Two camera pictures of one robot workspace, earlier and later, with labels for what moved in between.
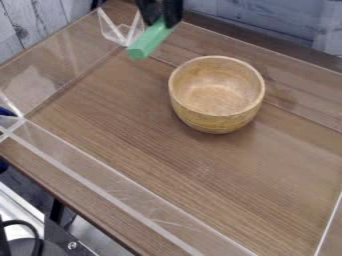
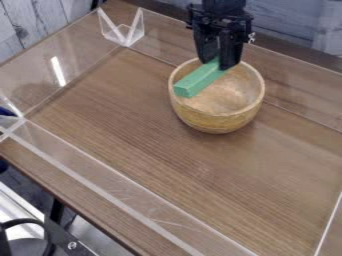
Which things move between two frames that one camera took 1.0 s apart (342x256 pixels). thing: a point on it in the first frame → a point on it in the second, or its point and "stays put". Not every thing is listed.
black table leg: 58,211 stays put
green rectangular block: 150,38 → 194,82
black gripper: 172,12 → 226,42
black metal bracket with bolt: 56,233 stays put
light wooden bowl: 217,92 stays put
